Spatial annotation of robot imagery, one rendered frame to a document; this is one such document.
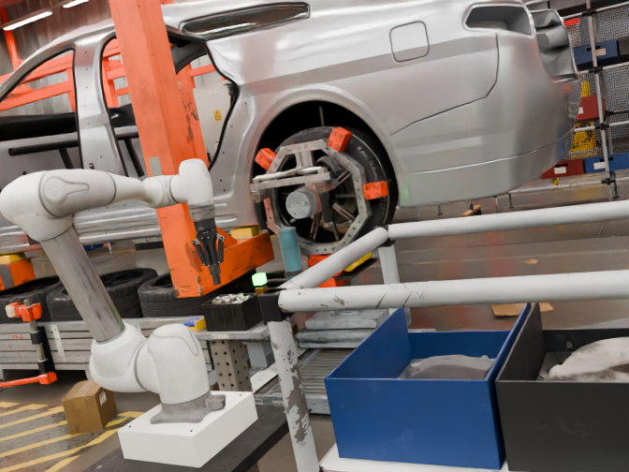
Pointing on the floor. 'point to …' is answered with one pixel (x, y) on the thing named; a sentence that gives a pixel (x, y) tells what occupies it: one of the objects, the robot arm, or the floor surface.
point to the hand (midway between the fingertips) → (215, 274)
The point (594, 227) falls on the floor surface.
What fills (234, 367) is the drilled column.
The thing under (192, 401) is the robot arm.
